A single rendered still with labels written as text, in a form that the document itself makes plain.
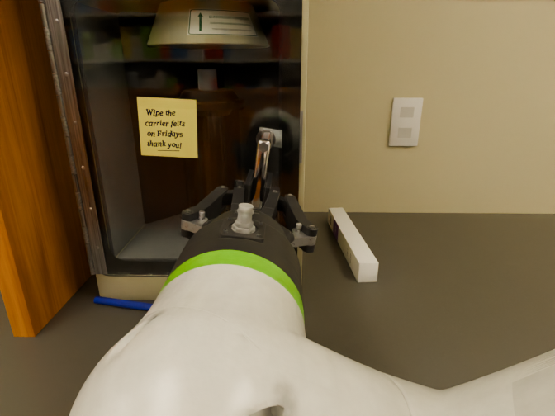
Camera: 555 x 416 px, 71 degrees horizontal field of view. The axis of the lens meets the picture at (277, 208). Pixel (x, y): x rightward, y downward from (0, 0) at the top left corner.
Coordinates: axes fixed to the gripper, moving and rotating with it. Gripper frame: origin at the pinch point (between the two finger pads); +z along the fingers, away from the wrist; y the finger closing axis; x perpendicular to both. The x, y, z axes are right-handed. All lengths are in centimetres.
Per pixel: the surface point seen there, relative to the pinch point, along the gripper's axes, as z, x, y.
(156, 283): 5.5, 19.3, 14.1
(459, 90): 48, -15, -43
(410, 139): 48, -2, -34
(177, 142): 4.2, -3.6, 11.5
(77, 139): 4.3, -2.3, 24.8
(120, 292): 5.5, 21.8, 19.8
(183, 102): 4.2, -8.8, 10.9
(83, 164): 4.3, 1.2, 24.0
